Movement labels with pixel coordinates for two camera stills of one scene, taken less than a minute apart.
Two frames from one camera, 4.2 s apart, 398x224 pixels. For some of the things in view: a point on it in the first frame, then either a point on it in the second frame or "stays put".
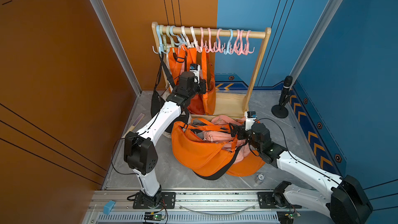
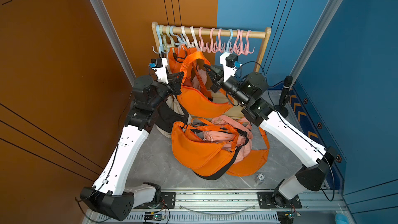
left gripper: [201, 86] to [174, 85]
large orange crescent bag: [205, 157] stays put
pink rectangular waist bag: [229, 143] stays put
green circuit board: [151, 216] stays put
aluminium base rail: [199, 207] stays put
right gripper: [241, 129] to [216, 70]
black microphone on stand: [281, 111] stays put
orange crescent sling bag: [252, 164] stays put
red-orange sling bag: [196, 105] to [176, 56]
